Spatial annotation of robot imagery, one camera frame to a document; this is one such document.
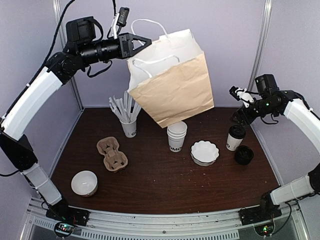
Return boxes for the cardboard cup carrier tray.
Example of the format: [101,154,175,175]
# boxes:
[96,136,128,173]

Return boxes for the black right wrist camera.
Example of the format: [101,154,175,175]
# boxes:
[254,74,279,96]

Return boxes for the white paper coffee cup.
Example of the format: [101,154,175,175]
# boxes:
[226,133,245,152]

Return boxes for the aluminium frame post left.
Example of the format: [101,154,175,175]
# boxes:
[52,0,84,112]

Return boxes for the stack of black cup lids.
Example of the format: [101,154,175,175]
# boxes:
[234,145,254,166]

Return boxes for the white round bowl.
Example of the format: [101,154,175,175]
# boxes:
[71,170,98,197]

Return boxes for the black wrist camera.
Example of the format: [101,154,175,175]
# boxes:
[254,74,279,96]
[65,16,104,45]

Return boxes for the aluminium frame post right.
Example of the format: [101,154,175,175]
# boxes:
[247,0,273,91]

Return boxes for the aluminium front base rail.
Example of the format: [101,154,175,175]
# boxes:
[23,194,305,240]

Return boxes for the white scalloped dish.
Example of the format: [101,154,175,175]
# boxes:
[190,140,220,167]

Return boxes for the stack of white paper cups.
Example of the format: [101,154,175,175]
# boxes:
[167,121,188,153]

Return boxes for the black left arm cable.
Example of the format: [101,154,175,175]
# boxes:
[42,0,76,66]

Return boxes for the brown paper takeout bag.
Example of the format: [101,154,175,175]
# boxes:
[127,29,215,128]

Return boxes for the aluminium frame post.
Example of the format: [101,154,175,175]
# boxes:
[52,0,84,112]
[247,0,273,91]

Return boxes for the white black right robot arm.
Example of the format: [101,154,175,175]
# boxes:
[229,86,320,221]

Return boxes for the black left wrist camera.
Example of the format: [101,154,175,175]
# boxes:
[65,16,104,45]

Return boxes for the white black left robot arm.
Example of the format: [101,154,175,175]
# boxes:
[0,33,152,222]

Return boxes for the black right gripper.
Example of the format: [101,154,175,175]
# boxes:
[230,97,278,128]

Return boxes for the black plastic cup lid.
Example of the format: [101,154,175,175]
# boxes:
[228,125,246,139]

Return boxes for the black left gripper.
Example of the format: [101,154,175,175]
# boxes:
[78,32,153,66]

